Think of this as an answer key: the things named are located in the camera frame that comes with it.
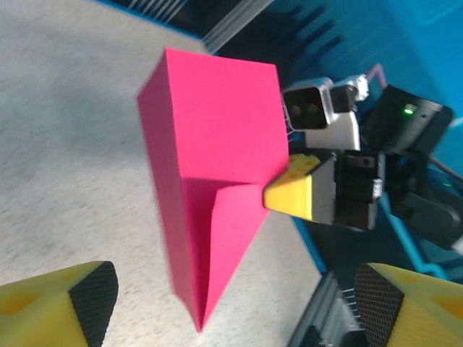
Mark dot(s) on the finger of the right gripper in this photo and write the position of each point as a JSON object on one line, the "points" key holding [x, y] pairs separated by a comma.
{"points": [[289, 195]]}

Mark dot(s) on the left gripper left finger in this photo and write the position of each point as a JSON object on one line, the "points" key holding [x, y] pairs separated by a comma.
{"points": [[36, 318]]}

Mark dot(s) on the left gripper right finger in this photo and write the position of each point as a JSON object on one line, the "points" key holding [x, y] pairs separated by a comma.
{"points": [[427, 318]]}

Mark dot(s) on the pink paper sheet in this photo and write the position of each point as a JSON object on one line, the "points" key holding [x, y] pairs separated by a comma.
{"points": [[217, 126]]}

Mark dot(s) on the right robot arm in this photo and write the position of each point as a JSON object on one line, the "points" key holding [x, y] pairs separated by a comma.
{"points": [[434, 217]]}

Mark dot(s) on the aluminium side rail blue trim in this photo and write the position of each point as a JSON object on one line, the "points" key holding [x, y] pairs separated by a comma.
{"points": [[313, 253]]}

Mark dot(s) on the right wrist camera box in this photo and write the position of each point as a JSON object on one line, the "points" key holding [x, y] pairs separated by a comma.
{"points": [[318, 108]]}

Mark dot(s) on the aluminium frame post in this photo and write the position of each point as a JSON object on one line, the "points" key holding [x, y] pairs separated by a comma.
{"points": [[235, 21]]}

